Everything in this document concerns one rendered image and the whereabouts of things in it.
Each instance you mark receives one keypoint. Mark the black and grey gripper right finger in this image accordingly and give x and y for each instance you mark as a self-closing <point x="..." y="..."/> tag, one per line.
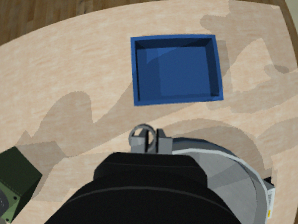
<point x="165" y="144"/>

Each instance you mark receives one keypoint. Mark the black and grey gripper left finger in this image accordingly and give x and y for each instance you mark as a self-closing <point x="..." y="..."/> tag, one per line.
<point x="138" y="142"/>

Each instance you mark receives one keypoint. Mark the blue rectangular crate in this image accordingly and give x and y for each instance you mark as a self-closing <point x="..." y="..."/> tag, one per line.
<point x="181" y="68"/>

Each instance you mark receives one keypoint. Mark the grey round turning table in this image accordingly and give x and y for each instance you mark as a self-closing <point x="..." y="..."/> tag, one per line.
<point x="230" y="181"/>

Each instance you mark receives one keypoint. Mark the grey metal ring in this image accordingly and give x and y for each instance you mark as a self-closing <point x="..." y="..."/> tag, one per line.
<point x="149" y="128"/>

